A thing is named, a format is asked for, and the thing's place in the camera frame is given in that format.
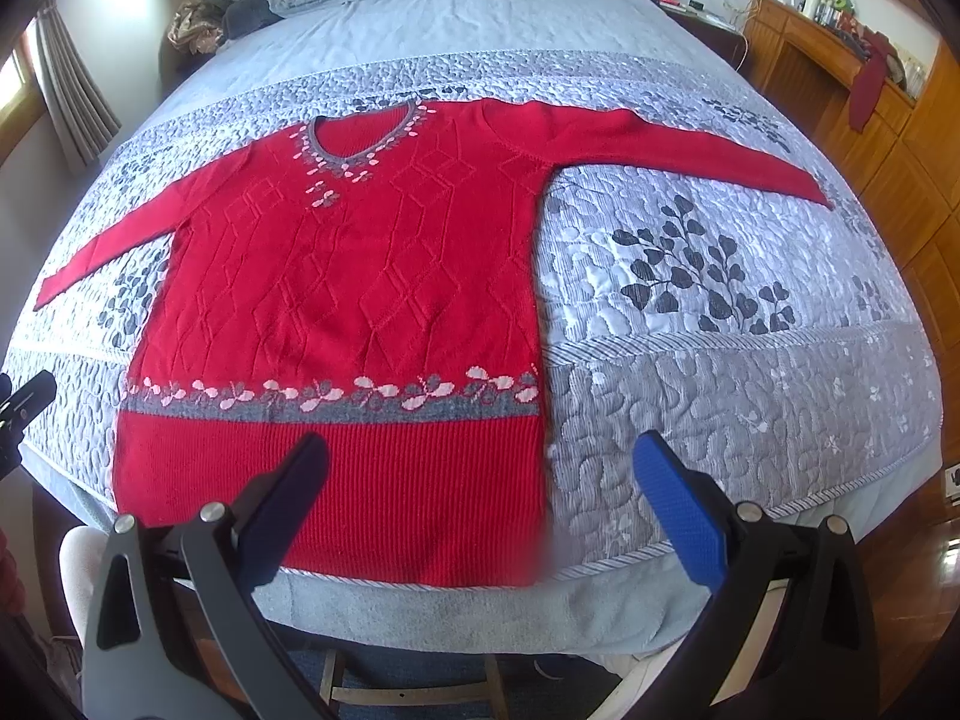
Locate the red knitted sweater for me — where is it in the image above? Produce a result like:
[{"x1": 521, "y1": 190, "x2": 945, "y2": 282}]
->
[{"x1": 37, "y1": 99, "x2": 822, "y2": 589}]

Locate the pile of dark clothes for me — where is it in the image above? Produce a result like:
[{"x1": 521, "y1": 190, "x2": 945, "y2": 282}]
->
[{"x1": 166, "y1": 0, "x2": 280, "y2": 55}]

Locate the white round stool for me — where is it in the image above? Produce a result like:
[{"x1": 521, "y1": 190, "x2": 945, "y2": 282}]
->
[{"x1": 59, "y1": 527, "x2": 107, "y2": 644}]

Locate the grey window curtain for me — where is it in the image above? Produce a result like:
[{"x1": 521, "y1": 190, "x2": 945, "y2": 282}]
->
[{"x1": 28, "y1": 0, "x2": 121, "y2": 174}]

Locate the wooden stool under bed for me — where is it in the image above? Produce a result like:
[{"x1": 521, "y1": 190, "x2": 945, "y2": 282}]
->
[{"x1": 317, "y1": 647, "x2": 513, "y2": 720}]

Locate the grey quilted floral bedspread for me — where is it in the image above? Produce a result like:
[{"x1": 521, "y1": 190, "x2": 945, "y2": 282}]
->
[{"x1": 3, "y1": 0, "x2": 942, "y2": 655}]

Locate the wooden cabinet desk unit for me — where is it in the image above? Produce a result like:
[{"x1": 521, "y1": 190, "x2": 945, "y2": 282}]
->
[{"x1": 742, "y1": 0, "x2": 960, "y2": 361}]

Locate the dark red hanging cloth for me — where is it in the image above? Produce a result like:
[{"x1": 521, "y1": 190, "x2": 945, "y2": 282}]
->
[{"x1": 848, "y1": 28, "x2": 896, "y2": 133}]

